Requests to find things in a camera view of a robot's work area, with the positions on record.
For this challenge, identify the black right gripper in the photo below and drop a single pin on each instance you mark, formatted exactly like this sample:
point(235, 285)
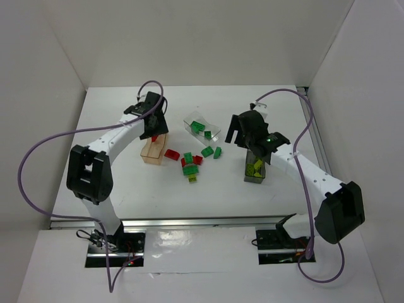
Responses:
point(262, 151)

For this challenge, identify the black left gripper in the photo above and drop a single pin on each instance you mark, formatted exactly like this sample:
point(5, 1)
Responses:
point(156, 127)

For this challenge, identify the lime sloped lego brick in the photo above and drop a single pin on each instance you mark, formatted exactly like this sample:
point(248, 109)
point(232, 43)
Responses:
point(258, 164)

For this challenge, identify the red curved lego brick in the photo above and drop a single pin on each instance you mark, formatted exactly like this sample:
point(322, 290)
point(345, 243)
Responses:
point(172, 154)

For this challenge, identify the lime long lego brick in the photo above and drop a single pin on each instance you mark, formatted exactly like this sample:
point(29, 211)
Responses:
point(249, 169)

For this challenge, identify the green long lego brick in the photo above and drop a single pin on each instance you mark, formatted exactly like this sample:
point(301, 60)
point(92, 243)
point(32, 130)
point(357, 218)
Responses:
point(197, 126)

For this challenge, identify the green upturned square lego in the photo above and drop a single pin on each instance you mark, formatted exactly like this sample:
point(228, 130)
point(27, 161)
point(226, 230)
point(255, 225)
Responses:
point(207, 135)

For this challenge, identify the green sloped square lego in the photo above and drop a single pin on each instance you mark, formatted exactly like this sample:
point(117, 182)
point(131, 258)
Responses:
point(206, 152)

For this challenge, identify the red arch lego brick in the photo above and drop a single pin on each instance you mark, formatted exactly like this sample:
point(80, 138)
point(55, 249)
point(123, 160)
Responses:
point(197, 160)

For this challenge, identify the green curved slope lego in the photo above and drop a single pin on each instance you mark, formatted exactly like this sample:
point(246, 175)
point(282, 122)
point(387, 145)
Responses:
point(217, 153)

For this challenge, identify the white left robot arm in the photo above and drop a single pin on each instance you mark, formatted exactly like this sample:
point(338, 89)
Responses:
point(89, 169)

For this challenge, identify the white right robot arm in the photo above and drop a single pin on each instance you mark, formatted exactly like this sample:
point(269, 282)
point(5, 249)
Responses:
point(341, 208)

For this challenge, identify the smoky grey plastic container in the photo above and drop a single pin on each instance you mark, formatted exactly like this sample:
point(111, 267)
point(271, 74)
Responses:
point(259, 175)

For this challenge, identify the amber transparent plastic container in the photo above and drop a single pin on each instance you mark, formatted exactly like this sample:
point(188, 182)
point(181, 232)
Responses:
point(152, 153)

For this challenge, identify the clear transparent plastic container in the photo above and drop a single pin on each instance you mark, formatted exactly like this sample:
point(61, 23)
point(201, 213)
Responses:
point(203, 131)

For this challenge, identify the green flat lego brick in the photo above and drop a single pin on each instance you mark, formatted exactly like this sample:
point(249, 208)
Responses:
point(190, 170)

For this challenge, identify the lime small lego brick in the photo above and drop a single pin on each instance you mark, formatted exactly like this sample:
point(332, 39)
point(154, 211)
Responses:
point(192, 178)

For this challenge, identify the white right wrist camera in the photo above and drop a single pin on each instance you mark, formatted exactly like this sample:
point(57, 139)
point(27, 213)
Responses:
point(259, 107)

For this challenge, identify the aluminium side rail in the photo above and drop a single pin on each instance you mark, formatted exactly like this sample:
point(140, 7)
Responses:
point(311, 144)

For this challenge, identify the aluminium front rail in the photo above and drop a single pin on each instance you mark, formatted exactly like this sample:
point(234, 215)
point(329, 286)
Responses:
point(178, 223)

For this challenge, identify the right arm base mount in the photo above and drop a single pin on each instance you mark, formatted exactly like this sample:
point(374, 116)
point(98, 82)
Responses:
point(275, 246)

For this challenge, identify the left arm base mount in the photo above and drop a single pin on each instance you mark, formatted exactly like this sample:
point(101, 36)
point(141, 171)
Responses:
point(130, 249)

